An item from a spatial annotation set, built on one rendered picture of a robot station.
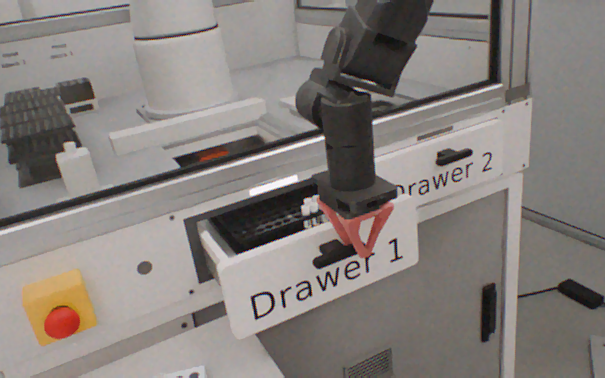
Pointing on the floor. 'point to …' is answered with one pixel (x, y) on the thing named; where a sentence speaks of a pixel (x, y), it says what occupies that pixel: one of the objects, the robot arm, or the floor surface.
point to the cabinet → (370, 309)
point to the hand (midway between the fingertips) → (357, 245)
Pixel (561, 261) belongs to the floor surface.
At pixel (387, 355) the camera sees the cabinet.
